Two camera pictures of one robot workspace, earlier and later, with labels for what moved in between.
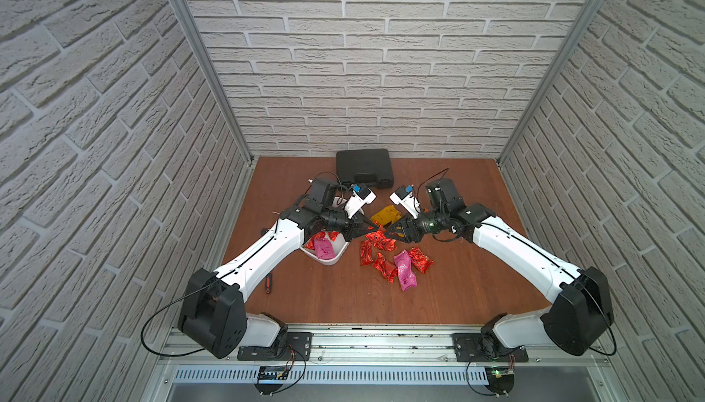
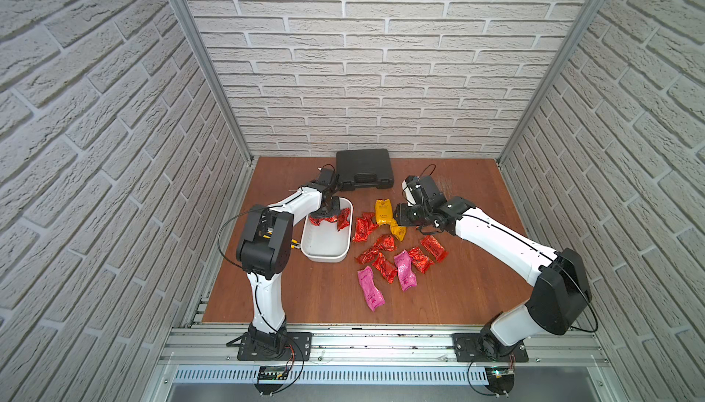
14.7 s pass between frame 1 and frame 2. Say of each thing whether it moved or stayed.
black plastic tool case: stayed
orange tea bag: moved
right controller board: stayed
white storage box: stayed
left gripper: moved
